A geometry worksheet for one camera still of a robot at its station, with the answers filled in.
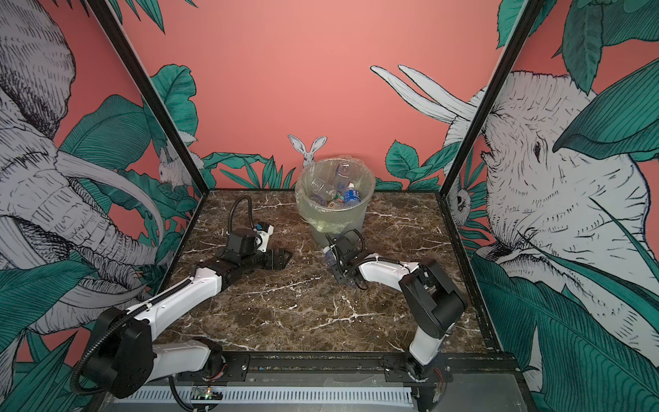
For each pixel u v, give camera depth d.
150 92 0.86
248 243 0.68
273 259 0.75
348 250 0.73
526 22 0.71
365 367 0.75
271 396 0.70
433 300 0.47
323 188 0.91
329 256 0.96
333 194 1.02
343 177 0.86
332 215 0.93
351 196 0.93
